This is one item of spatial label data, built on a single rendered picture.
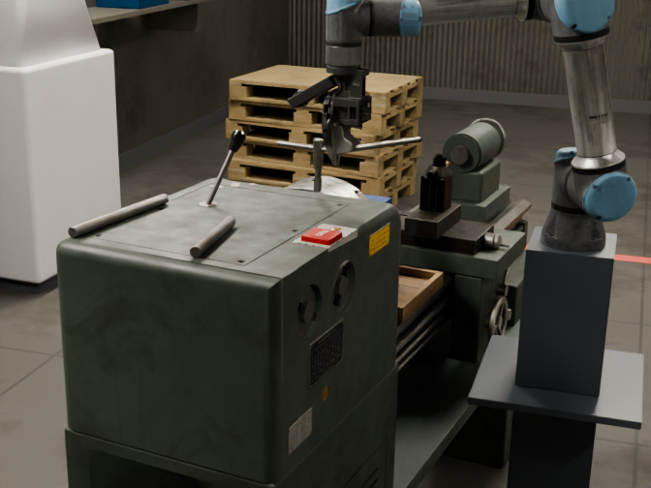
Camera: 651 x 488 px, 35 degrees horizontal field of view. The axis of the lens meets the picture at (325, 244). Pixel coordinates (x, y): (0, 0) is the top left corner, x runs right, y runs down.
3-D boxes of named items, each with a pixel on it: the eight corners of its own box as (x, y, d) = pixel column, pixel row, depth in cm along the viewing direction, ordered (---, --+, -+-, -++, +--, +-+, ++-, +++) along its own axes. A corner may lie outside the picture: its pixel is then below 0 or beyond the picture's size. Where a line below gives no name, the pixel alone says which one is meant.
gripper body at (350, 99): (356, 129, 212) (357, 70, 209) (319, 125, 216) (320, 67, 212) (371, 122, 219) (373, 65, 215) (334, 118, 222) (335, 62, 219)
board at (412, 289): (402, 322, 260) (403, 308, 259) (275, 298, 274) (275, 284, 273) (443, 286, 286) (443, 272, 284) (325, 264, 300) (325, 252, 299)
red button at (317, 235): (328, 250, 193) (329, 239, 193) (300, 245, 196) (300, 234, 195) (342, 241, 199) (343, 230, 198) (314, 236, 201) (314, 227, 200)
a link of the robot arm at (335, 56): (319, 45, 211) (336, 41, 218) (319, 68, 212) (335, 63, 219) (353, 47, 208) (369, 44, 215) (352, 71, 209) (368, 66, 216)
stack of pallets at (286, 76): (422, 192, 706) (427, 76, 681) (379, 221, 640) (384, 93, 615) (277, 172, 750) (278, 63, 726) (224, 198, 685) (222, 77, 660)
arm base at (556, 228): (606, 235, 253) (610, 197, 250) (604, 254, 240) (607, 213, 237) (543, 228, 258) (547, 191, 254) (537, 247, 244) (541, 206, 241)
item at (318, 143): (310, 191, 225) (311, 139, 221) (315, 188, 226) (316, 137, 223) (320, 193, 224) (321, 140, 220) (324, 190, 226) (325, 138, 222)
